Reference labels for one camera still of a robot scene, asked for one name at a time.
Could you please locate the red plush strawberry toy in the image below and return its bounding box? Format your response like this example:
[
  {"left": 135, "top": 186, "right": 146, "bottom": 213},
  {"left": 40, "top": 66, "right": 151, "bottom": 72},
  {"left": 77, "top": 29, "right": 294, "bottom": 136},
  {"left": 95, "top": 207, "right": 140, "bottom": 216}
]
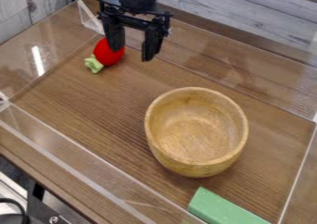
[{"left": 84, "top": 38, "right": 125, "bottom": 74}]

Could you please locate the clear acrylic corner bracket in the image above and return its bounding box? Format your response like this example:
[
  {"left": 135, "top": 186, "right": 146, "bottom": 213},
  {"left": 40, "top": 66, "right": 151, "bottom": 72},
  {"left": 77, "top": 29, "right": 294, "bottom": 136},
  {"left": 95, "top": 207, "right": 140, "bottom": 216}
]
[{"left": 76, "top": 0, "right": 104, "bottom": 34}]

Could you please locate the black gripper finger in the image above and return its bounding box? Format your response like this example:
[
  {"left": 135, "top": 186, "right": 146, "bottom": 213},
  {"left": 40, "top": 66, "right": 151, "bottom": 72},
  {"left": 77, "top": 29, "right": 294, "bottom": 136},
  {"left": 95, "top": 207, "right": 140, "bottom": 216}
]
[
  {"left": 101, "top": 14, "right": 125, "bottom": 52},
  {"left": 142, "top": 24, "right": 164, "bottom": 62}
]

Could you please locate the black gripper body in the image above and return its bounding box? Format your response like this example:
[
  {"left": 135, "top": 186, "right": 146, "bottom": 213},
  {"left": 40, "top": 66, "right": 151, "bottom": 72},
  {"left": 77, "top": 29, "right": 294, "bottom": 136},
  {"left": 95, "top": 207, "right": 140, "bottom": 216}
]
[{"left": 97, "top": 0, "right": 172, "bottom": 31}]

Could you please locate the green foam block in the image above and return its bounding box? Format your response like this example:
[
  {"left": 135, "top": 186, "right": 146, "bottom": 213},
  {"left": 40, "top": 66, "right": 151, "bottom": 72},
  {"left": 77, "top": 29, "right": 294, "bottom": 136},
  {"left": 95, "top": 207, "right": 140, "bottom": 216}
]
[{"left": 188, "top": 187, "right": 271, "bottom": 224}]

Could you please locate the black table leg bracket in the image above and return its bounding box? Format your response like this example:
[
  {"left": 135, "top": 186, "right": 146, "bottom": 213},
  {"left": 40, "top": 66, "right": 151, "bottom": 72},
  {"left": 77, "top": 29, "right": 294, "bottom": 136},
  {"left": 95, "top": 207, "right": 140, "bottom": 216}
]
[{"left": 25, "top": 180, "right": 84, "bottom": 224}]

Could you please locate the wooden bowl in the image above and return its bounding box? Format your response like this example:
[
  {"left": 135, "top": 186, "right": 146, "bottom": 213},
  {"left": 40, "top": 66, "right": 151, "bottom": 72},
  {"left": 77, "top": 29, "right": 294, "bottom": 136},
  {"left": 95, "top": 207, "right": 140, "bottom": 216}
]
[{"left": 143, "top": 87, "right": 249, "bottom": 178}]

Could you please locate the black cable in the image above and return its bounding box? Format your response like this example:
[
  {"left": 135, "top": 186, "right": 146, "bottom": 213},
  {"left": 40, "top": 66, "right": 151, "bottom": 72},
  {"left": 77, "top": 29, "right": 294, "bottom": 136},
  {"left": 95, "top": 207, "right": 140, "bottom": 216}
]
[{"left": 0, "top": 197, "right": 29, "bottom": 224}]

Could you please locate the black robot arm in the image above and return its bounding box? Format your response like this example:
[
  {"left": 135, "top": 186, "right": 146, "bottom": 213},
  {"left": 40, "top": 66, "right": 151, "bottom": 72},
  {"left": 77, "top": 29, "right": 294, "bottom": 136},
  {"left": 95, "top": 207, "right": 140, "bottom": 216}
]
[{"left": 97, "top": 0, "right": 172, "bottom": 62}]

